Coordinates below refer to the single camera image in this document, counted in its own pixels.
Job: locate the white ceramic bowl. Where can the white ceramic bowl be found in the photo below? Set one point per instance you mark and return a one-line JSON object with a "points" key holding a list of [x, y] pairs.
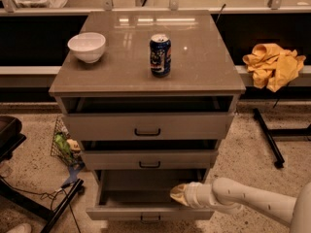
{"points": [[88, 46]]}

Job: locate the wire mesh basket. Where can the wire mesh basket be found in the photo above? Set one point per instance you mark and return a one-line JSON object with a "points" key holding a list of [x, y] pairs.
{"points": [[74, 146]]}

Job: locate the black chair seat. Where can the black chair seat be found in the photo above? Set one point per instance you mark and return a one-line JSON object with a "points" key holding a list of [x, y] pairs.
{"points": [[10, 136]]}

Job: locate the black stand leg right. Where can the black stand leg right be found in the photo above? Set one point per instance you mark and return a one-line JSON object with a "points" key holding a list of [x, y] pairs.
{"points": [[270, 134]]}

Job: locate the yellow crumpled cloth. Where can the yellow crumpled cloth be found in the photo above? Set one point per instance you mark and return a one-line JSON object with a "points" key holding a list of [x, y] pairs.
{"points": [[272, 66]]}

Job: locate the green bag in basket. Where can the green bag in basket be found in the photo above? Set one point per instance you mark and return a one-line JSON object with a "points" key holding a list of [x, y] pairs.
{"points": [[63, 146]]}

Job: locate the grey top drawer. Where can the grey top drawer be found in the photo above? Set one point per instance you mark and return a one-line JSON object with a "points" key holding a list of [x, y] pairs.
{"points": [[137, 126]]}

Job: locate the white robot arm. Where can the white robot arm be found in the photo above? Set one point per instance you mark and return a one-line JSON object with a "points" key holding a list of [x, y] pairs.
{"points": [[228, 196]]}

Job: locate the grey bottom drawer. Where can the grey bottom drawer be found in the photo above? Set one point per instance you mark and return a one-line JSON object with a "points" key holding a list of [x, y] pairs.
{"points": [[144, 195]]}

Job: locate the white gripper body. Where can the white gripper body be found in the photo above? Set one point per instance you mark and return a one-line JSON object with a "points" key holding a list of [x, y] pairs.
{"points": [[194, 193]]}

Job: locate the blue soda can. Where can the blue soda can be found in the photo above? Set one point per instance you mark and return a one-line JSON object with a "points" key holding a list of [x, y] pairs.
{"points": [[160, 55]]}

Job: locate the grey drawer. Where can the grey drawer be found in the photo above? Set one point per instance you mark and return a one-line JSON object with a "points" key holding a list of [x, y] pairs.
{"points": [[144, 195], [137, 126], [148, 159]]}

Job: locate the white shoe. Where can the white shoe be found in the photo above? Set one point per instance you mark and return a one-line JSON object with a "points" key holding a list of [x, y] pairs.
{"points": [[21, 228]]}

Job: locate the grey drawer cabinet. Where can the grey drawer cabinet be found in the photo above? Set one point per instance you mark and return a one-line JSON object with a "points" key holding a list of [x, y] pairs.
{"points": [[202, 77]]}

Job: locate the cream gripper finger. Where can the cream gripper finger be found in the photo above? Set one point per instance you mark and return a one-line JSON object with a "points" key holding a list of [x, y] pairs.
{"points": [[180, 188], [180, 198]]}

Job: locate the grey middle drawer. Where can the grey middle drawer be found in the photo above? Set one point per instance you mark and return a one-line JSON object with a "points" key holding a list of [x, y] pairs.
{"points": [[148, 159]]}

